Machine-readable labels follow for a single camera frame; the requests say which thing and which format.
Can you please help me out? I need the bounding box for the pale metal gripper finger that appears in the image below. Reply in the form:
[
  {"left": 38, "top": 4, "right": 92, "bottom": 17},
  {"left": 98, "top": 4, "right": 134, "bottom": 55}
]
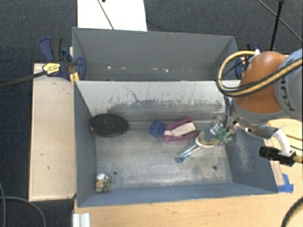
[
  {"left": 181, "top": 147, "right": 203, "bottom": 160},
  {"left": 177, "top": 142, "right": 201, "bottom": 156}
]

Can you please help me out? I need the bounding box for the purple and beige tool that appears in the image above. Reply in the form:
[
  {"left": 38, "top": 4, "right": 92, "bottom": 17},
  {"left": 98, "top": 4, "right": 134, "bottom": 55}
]
[{"left": 162, "top": 117, "right": 200, "bottom": 144}]

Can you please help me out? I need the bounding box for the blue crumpled object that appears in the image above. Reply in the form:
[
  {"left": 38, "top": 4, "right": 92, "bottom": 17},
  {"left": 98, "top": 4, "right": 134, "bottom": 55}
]
[{"left": 149, "top": 120, "right": 167, "bottom": 138}]

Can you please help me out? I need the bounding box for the grey metal bin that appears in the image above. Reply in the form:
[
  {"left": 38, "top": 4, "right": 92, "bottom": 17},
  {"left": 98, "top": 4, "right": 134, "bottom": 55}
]
[{"left": 71, "top": 26, "right": 279, "bottom": 208}]

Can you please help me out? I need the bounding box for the black oval disc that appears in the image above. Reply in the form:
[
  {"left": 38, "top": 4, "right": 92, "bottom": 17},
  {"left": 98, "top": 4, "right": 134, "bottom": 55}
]
[{"left": 89, "top": 113, "right": 130, "bottom": 138}]

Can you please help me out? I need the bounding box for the pale wood board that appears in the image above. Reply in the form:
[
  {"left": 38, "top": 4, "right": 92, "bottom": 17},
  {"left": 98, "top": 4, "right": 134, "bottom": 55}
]
[{"left": 28, "top": 62, "right": 78, "bottom": 202}]

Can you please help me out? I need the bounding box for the black cylinder on white bracket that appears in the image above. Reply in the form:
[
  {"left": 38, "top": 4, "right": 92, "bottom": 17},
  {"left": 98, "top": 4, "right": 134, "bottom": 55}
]
[{"left": 258, "top": 126, "right": 303, "bottom": 167}]

